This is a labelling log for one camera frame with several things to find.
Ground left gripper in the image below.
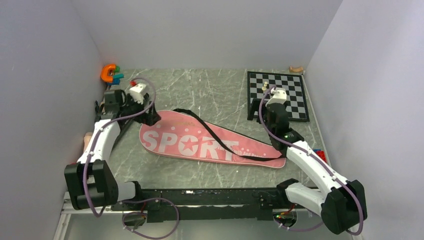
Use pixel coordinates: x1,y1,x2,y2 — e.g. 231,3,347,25
120,93,161,126

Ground pink racket bag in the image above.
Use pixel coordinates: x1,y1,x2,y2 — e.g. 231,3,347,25
139,110,286,169

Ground black shuttlecock tube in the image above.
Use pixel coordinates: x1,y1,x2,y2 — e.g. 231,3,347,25
112,118,134,148

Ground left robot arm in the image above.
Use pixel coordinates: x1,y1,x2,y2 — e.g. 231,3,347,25
64,88,161,210

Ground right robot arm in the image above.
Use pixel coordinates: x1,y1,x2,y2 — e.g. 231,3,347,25
247,99,368,236

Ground teal blue toy block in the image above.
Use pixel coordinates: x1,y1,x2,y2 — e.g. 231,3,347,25
106,65,124,86

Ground orange C-shaped toy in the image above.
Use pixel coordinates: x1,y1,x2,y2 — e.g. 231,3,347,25
100,63,117,83

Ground black white chessboard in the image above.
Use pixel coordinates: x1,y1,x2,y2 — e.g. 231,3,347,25
247,71,310,122

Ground colourful toy brick stack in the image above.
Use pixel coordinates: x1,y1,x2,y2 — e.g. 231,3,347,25
313,149,328,163

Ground white chess piece pair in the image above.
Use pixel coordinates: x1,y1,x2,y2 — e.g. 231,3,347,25
261,81,269,92

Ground small wooden arch block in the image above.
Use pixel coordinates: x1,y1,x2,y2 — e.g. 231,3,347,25
288,66,305,74

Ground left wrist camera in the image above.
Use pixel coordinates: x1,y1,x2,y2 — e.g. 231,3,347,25
128,80,149,105

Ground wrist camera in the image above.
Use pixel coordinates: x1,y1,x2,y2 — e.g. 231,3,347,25
128,80,149,105
265,87,288,106

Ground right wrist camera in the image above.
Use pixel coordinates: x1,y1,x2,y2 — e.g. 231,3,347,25
265,87,288,106

